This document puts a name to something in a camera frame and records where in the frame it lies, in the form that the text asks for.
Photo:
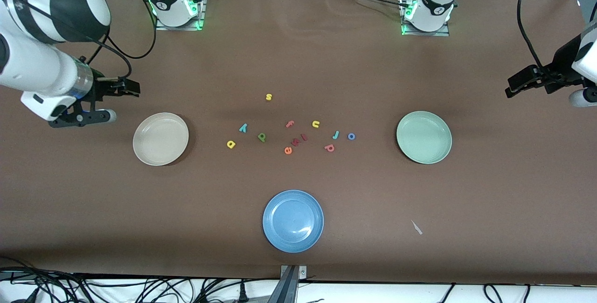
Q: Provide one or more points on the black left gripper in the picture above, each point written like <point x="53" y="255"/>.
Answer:
<point x="558" y="72"/>

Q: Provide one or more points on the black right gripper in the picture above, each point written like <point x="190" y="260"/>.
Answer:
<point x="101" y="88"/>

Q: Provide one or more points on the green foam letter p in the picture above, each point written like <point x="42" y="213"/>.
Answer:
<point x="261" y="137"/>

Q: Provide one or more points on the pink foam letter p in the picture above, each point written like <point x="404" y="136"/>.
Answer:
<point x="326" y="146"/>

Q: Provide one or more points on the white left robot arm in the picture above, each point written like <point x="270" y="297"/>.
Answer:
<point x="436" y="4"/>

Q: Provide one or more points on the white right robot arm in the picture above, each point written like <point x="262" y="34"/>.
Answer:
<point x="32" y="65"/>

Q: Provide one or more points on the brown beige plate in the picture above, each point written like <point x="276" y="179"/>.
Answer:
<point x="161" y="139"/>

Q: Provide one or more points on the green plate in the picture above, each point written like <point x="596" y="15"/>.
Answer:
<point x="424" y="137"/>

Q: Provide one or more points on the brown table cover sheet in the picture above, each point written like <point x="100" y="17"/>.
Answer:
<point x="298" y="60"/>

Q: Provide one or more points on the white paper scrap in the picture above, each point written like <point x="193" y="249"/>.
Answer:
<point x="416" y="227"/>

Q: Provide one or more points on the blue plate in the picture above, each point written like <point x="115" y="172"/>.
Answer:
<point x="293" y="221"/>

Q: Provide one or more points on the black power plug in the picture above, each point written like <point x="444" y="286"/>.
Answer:
<point x="242" y="293"/>

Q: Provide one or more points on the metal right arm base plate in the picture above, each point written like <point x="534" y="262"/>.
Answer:
<point x="199" y="14"/>

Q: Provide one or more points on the aluminium frame post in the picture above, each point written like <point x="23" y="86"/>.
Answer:
<point x="289" y="289"/>

